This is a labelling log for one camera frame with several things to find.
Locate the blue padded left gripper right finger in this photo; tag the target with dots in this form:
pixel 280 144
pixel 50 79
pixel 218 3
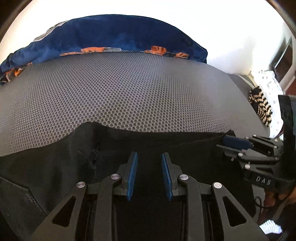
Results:
pixel 209 212

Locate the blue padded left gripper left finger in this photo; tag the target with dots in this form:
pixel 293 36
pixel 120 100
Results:
pixel 87 211

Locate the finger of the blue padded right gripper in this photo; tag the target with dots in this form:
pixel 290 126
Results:
pixel 242 155
pixel 238 141

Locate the black pants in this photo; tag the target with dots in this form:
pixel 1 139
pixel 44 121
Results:
pixel 33 181

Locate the person's right hand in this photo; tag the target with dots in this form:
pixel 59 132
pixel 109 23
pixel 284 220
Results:
pixel 271 198

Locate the black beige striped cloth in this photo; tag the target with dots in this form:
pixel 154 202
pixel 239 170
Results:
pixel 260 105

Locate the white dotted pillow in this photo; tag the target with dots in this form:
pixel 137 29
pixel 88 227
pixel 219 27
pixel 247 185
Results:
pixel 271 89

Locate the grey mesh mattress pad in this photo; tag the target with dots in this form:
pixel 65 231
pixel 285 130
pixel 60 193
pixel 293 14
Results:
pixel 123 90

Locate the blue fleece blanket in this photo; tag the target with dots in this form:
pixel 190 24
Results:
pixel 103 33

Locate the dark framed wall fixture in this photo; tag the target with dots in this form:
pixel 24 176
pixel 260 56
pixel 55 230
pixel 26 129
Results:
pixel 282 64

